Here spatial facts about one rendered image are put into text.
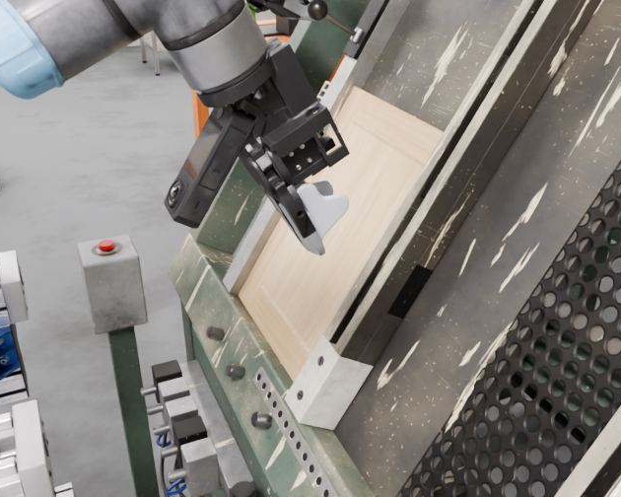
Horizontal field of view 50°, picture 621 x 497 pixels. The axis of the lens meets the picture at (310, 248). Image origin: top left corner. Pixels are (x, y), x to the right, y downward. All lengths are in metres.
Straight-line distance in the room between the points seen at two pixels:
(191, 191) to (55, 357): 2.32
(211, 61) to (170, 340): 2.35
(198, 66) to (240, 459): 0.85
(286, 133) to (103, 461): 1.89
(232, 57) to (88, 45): 0.11
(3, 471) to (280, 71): 0.63
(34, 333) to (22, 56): 2.54
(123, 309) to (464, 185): 0.88
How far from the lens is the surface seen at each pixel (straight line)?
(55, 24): 0.53
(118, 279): 1.53
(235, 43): 0.54
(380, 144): 1.19
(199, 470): 1.25
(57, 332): 3.01
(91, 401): 2.61
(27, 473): 0.96
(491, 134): 0.97
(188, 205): 0.59
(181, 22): 0.53
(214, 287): 1.43
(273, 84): 0.58
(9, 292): 1.37
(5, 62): 0.55
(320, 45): 1.55
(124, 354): 1.67
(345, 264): 1.14
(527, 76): 0.98
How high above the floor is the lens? 1.63
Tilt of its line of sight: 28 degrees down
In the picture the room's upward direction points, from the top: straight up
